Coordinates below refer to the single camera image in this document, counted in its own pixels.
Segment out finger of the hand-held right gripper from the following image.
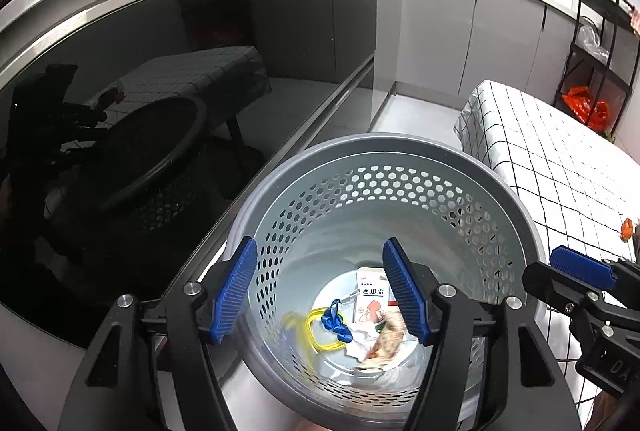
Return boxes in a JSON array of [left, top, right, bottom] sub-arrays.
[[549, 245, 640, 294], [521, 261, 608, 337]]

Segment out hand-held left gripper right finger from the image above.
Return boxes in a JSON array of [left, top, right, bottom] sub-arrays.
[[381, 237, 584, 431]]

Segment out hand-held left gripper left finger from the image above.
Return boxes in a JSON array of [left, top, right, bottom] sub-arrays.
[[56, 236, 259, 431]]

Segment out white carton box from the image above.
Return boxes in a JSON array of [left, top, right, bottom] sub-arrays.
[[355, 266, 392, 328]]

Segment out red and cream snack wrapper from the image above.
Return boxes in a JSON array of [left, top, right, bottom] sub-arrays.
[[357, 310, 407, 370]]

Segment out white tissue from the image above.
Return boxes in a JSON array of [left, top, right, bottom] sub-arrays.
[[344, 325, 382, 363]]

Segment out blue wrapper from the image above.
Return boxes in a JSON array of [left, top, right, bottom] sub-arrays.
[[321, 302, 354, 345]]

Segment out yellow rubber ring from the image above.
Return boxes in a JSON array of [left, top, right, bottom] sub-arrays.
[[304, 307, 352, 353]]

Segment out grey perforated basket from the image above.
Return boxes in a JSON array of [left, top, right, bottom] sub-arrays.
[[219, 133, 557, 428]]

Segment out white checked tablecloth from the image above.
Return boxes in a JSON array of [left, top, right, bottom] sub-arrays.
[[453, 79, 640, 417]]

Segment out orange plastic bag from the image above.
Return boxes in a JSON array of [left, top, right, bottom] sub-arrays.
[[562, 85, 611, 132]]

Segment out black trolley rack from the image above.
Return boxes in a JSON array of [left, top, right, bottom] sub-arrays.
[[552, 0, 640, 138]]

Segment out black built-in oven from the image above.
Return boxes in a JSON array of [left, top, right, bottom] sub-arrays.
[[0, 0, 379, 354]]

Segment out clear plastic bag on rack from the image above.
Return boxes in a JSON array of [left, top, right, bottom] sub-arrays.
[[579, 25, 612, 58]]

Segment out grey kitchen cabinets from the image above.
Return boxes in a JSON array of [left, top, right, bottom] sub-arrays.
[[374, 0, 577, 112]]

